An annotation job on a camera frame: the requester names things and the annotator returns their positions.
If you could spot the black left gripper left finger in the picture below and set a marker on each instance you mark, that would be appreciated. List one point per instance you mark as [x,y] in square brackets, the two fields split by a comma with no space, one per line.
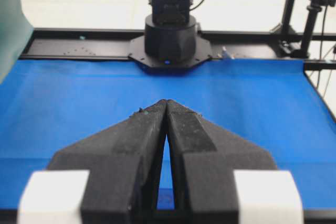
[109,177]

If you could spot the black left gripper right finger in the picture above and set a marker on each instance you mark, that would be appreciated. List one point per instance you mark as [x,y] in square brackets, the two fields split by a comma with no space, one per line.
[220,177]

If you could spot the blue table cloth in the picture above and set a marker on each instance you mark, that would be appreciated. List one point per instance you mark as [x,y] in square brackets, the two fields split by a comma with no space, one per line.
[49,104]

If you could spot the green backdrop curtain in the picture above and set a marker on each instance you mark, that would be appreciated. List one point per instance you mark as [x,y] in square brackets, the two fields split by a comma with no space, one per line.
[16,32]

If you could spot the black mounting rail frame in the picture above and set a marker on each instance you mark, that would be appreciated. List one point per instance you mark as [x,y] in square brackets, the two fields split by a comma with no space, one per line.
[128,46]

